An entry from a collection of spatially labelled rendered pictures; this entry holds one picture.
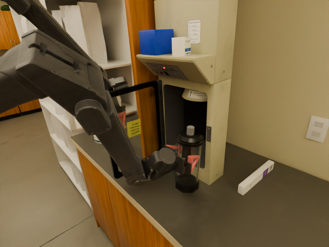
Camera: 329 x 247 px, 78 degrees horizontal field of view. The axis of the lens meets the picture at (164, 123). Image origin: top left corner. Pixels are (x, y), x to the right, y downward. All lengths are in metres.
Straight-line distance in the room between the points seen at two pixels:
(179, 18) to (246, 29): 0.44
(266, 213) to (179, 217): 0.33
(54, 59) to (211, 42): 0.56
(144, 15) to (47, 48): 0.72
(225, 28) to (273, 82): 0.46
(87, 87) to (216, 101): 0.58
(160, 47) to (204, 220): 0.67
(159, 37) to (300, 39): 0.61
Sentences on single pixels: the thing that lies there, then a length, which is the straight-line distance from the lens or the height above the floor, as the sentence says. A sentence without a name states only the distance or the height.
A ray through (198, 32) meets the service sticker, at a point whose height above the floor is 1.58.
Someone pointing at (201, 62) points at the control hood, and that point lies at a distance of 0.69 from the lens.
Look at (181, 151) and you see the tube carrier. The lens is 0.77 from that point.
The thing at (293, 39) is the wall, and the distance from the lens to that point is 1.10.
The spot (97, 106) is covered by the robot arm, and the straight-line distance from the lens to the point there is 0.31.
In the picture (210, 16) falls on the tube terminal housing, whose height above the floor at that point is 1.63.
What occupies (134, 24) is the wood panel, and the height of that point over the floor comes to 1.63.
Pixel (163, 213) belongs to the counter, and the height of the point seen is 0.94.
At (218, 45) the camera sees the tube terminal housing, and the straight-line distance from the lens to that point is 0.76.
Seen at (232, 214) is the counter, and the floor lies 0.94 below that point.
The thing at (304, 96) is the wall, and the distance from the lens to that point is 1.11.
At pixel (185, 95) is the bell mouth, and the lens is 0.91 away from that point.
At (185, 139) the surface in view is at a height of 1.23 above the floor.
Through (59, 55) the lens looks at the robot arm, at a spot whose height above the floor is 1.57.
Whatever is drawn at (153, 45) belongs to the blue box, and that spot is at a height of 1.55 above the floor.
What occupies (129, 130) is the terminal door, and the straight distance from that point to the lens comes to 0.91.
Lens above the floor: 1.59
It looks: 24 degrees down
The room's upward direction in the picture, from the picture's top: 3 degrees counter-clockwise
